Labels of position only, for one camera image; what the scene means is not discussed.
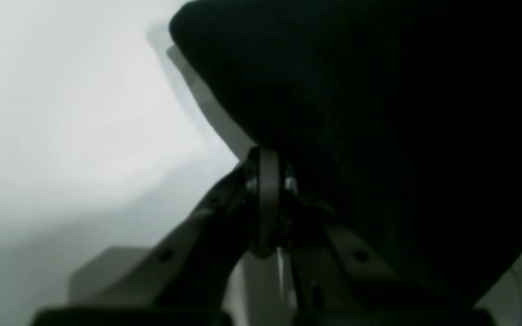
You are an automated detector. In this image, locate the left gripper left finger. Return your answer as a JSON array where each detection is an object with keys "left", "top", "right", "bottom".
[{"left": 33, "top": 167, "right": 248, "bottom": 326}]

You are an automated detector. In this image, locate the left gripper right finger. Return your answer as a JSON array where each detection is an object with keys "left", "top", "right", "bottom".
[{"left": 284, "top": 163, "right": 495, "bottom": 326}]

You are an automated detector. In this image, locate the black T-shirt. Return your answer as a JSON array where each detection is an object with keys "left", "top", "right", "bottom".
[{"left": 169, "top": 0, "right": 522, "bottom": 307}]

